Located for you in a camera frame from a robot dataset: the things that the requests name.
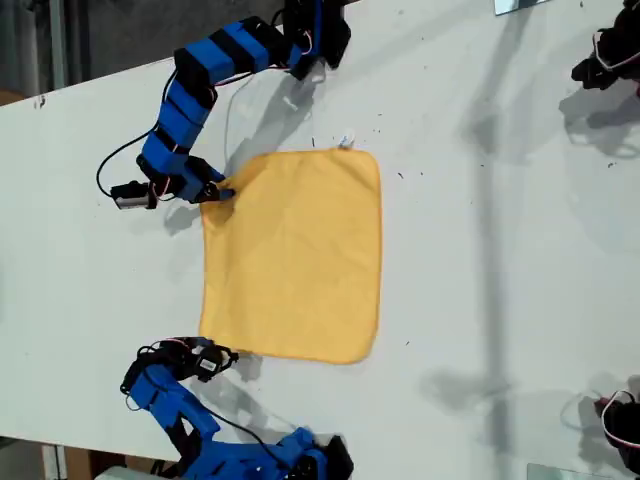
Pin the grey metal post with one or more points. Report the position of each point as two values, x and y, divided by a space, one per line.
57 45

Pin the white box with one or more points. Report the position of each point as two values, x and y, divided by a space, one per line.
127 474

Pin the yellow square towel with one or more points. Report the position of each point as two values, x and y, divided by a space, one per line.
300 250

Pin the black camera box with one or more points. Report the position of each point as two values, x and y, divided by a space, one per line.
131 196
212 365

